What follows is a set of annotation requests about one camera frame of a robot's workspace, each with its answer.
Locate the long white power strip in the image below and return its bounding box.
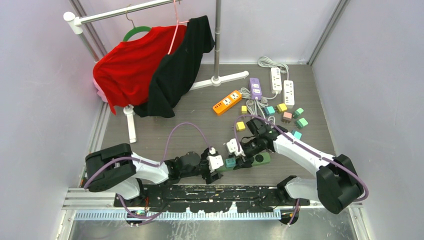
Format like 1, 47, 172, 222
256, 55, 296, 110

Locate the green clothes hanger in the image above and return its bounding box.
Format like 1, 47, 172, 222
122, 10, 152, 42

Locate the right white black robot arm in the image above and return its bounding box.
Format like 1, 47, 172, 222
235, 115, 370, 214

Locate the pink plug adapter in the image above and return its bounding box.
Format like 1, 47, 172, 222
281, 111, 293, 124

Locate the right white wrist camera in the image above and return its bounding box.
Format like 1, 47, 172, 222
225, 138, 246, 157

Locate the teal plug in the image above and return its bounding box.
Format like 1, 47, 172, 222
264, 106, 276, 116
224, 157, 236, 168
291, 129, 302, 140

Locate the short white power strip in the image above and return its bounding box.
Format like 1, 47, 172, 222
268, 67, 283, 100

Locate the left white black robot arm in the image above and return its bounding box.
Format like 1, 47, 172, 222
83, 143, 224, 207

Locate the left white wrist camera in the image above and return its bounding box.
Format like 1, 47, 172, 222
206, 155, 224, 173

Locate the red t-shirt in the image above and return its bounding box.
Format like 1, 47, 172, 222
92, 25, 187, 114

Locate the pink clothes hanger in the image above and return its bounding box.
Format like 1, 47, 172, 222
167, 0, 189, 55

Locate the orange power strip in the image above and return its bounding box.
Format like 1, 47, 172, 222
212, 87, 252, 116

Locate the white metal clothes rack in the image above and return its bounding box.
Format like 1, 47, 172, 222
63, 0, 249, 143

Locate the black t-shirt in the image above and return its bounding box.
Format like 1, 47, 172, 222
133, 15, 215, 118

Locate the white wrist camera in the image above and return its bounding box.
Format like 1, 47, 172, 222
206, 155, 224, 173
225, 138, 246, 157

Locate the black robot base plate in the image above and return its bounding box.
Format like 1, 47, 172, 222
113, 184, 310, 224

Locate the purple power strip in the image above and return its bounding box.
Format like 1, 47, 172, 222
248, 77, 277, 127

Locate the green plug adapter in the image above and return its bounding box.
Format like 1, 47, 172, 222
292, 107, 304, 119
294, 117, 309, 129

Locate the dark green power strip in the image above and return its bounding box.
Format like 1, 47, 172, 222
216, 152, 271, 173

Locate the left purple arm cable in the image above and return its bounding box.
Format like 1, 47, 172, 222
83, 122, 217, 227

